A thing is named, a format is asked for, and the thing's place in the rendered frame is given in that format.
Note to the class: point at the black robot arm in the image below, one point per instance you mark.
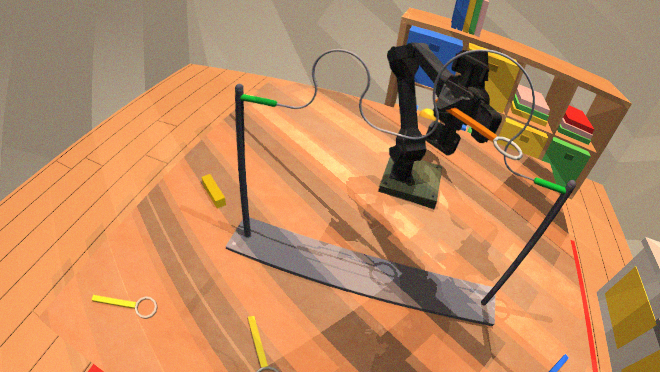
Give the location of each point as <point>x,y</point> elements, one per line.
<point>404,62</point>

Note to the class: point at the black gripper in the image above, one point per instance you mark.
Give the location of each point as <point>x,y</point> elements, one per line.
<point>458,96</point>

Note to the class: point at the blue handle with white ring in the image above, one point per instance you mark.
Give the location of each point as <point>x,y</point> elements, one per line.
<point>559,364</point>

